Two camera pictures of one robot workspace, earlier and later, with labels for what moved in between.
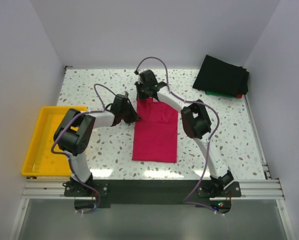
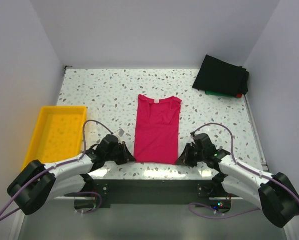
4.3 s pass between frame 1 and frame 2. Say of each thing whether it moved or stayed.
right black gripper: moved
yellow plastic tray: stayed
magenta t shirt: stayed
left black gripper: moved
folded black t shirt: stayed
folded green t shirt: stayed
